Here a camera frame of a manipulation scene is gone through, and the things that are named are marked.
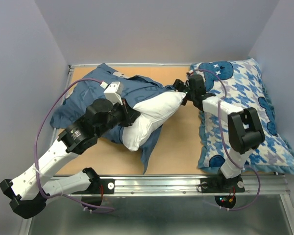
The white pillow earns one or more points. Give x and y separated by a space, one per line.
154 112

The blue letter-print pillowcase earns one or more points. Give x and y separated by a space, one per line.
136 89

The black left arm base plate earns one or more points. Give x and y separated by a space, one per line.
102 185

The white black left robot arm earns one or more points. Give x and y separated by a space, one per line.
30 192

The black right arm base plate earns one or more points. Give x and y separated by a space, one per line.
218 185

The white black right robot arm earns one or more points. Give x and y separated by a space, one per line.
240 129

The blue houndstooth bear pillow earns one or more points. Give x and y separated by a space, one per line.
239 83

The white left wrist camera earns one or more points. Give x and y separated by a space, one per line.
113 92

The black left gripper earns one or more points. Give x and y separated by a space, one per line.
130 114

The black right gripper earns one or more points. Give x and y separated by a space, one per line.
180 84

